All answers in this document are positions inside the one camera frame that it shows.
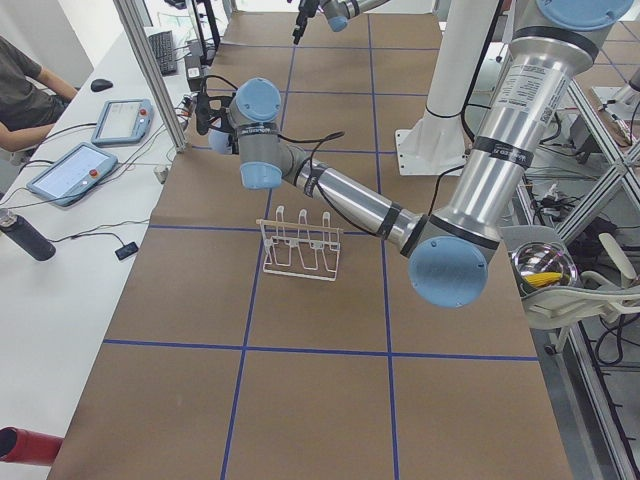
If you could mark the black computer mouse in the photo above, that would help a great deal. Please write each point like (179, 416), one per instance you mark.
(100, 84)

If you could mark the black keyboard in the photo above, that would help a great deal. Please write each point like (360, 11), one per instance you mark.
(162, 47)

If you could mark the brown paper table cover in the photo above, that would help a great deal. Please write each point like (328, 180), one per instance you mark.
(324, 365)

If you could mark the red cylinder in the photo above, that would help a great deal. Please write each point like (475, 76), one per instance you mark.
(28, 447)

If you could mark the blue teach pendant near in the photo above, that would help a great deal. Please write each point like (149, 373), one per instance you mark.
(68, 179)

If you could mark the blue teach pendant far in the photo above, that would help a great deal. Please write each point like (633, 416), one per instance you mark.
(123, 122)

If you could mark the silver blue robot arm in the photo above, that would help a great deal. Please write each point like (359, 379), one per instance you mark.
(448, 249)
(337, 13)

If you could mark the small black device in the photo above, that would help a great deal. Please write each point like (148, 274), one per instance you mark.
(126, 251)

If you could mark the white wire cup holder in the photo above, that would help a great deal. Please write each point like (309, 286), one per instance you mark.
(300, 249)

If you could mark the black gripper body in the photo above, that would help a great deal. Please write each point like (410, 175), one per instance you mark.
(303, 11)
(231, 146)

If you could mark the blue teach pendant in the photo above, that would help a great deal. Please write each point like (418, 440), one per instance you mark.
(68, 179)
(123, 122)

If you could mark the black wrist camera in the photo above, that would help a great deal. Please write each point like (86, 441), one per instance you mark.
(203, 113)

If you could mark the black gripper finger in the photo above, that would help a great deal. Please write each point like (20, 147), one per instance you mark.
(298, 31)

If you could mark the aluminium frame post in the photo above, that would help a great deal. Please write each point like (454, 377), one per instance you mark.
(131, 21)

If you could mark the black water bottle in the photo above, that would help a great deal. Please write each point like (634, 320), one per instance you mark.
(21, 232)

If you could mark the seated person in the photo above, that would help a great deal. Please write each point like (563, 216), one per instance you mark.
(33, 98)

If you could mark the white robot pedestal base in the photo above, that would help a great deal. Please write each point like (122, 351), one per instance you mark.
(436, 142)

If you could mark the steel bowl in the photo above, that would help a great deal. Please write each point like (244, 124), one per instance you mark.
(539, 265)

